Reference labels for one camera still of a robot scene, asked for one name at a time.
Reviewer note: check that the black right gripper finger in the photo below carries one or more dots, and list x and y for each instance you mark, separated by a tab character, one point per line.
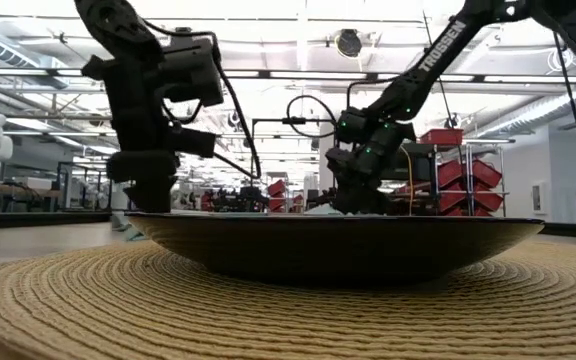
348	206
375	206

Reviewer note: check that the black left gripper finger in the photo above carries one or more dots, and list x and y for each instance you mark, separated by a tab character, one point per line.
142	197
163	197

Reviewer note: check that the teal cloth napkin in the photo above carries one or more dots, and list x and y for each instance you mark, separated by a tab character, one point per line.
132	233

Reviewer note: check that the round woven straw placemat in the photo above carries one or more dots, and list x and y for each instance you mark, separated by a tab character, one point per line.
118	310

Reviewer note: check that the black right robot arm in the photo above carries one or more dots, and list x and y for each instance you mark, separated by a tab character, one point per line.
443	45

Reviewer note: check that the black monitor screen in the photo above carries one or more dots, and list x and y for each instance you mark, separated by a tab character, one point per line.
420	162

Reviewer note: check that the red plastic storage bin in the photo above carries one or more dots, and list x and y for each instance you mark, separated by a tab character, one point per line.
485	172
278	192
488	200
450	172
450	200
442	136

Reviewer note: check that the metal rack shelf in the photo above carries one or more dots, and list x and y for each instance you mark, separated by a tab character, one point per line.
468	150

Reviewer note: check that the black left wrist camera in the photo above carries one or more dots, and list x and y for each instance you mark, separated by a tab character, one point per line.
193	70

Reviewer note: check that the black gantry frame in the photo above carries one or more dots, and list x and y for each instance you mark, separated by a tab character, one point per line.
268	120

